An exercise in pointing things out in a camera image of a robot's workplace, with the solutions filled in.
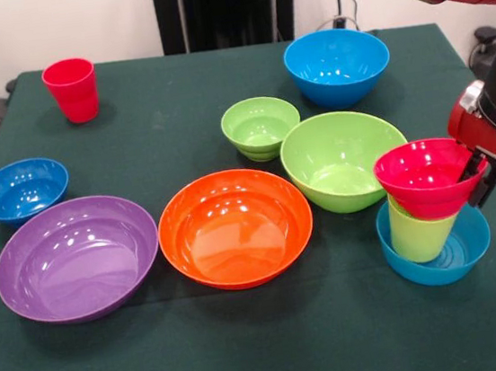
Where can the green cup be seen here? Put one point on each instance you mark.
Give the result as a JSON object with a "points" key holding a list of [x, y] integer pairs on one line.
{"points": [[417, 239]]}

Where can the large green bowl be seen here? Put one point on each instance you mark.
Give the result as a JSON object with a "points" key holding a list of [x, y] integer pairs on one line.
{"points": [[336, 170]]}

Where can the pink bowl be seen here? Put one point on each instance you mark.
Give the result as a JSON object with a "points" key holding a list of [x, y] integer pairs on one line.
{"points": [[425, 191]]}

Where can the purple bowl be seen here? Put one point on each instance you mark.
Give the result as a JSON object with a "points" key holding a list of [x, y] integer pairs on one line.
{"points": [[77, 270]]}

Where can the small green bowl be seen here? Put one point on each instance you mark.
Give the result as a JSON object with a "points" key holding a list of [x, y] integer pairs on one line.
{"points": [[259, 127]]}

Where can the large blue bowl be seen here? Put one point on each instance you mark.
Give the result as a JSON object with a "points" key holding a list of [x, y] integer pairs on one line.
{"points": [[338, 70]]}

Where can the small dark blue bowl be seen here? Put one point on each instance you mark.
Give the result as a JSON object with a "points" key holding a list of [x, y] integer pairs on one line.
{"points": [[22, 192]]}

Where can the light blue ribbed bowl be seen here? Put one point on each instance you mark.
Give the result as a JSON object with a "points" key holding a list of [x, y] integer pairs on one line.
{"points": [[469, 253]]}

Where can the orange bowl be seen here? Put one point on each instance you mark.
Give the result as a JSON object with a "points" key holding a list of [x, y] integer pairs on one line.
{"points": [[237, 241]]}

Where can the pink cup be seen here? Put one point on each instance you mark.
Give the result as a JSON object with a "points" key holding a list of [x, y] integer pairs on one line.
{"points": [[73, 94]]}

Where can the dark green tablecloth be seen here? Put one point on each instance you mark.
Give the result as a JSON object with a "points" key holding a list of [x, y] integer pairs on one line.
{"points": [[268, 350]]}

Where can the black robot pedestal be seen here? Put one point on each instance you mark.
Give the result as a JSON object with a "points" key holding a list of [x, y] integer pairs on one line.
{"points": [[226, 11]]}

